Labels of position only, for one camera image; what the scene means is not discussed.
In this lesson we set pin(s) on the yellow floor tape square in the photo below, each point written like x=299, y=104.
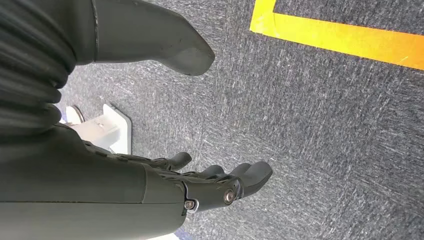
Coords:
x=331, y=36

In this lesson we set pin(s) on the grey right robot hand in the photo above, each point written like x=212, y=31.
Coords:
x=82, y=192

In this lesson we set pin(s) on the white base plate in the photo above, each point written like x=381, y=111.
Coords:
x=112, y=132

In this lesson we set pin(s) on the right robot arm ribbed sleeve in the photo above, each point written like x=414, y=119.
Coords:
x=26, y=66

